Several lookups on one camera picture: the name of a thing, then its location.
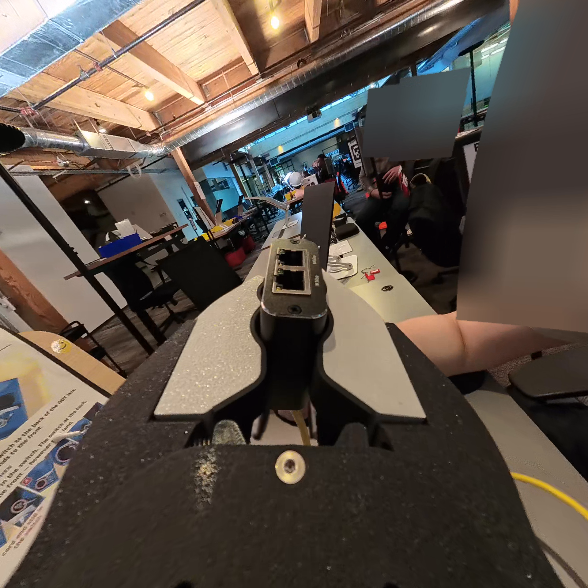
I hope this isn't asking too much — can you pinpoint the black jacket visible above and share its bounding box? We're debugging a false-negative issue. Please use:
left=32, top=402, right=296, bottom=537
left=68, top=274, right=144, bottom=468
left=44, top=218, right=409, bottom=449
left=408, top=172, right=462, bottom=269

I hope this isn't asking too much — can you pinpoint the blue plastic bin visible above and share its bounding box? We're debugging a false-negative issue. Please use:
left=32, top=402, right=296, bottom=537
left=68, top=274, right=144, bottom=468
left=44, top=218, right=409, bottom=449
left=98, top=232, right=142, bottom=259

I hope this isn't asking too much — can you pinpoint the black ethernet port adapter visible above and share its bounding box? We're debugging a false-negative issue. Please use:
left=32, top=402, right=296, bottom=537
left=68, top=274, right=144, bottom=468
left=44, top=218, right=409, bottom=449
left=259, top=237, right=330, bottom=411

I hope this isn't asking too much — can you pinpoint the long spiral silver duct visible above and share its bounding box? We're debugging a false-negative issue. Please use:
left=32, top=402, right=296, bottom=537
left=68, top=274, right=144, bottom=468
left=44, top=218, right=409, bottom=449
left=17, top=0, right=465, bottom=159

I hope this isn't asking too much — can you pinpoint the black textured armrest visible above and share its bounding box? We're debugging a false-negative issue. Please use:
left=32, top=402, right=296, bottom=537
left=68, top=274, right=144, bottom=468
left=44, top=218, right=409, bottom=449
left=507, top=347, right=588, bottom=399

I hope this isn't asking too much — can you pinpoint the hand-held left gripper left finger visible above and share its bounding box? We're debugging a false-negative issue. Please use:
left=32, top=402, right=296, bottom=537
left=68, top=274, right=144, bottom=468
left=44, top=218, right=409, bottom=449
left=154, top=277, right=269, bottom=443

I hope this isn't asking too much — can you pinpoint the black office chair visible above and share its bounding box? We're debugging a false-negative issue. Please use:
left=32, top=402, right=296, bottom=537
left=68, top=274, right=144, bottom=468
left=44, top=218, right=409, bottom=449
left=155, top=236, right=243, bottom=314

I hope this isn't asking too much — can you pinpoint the rectangular silver duct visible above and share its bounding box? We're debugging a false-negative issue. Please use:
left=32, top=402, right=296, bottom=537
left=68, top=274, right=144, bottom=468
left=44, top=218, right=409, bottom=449
left=0, top=0, right=208, bottom=95

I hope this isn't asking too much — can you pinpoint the printed instruction sheet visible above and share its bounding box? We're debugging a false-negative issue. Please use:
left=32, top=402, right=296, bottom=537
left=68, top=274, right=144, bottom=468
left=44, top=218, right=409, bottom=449
left=0, top=327, right=109, bottom=560

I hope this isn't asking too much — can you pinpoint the yellow ethernet cable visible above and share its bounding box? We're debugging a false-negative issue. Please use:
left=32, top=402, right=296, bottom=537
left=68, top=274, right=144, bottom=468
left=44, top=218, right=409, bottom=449
left=294, top=410, right=588, bottom=522

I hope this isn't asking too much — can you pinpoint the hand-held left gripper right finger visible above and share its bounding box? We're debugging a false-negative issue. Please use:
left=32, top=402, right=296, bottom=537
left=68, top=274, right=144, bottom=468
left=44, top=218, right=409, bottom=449
left=312, top=269, right=428, bottom=446

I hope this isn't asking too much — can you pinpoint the black monitor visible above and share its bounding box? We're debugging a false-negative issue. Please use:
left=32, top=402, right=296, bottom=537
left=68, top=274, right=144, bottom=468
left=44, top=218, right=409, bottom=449
left=300, top=180, right=337, bottom=269

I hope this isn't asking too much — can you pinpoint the wooden table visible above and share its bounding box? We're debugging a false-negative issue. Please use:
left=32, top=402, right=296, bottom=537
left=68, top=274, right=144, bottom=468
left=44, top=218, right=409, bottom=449
left=63, top=224, right=190, bottom=345

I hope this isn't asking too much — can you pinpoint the white flat tray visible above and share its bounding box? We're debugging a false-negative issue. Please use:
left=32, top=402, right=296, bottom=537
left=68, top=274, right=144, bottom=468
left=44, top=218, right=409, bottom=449
left=327, top=254, right=359, bottom=280

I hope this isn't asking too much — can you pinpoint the person's right forearm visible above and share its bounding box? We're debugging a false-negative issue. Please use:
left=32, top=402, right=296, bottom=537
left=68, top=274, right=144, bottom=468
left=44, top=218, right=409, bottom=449
left=395, top=315, right=568, bottom=376

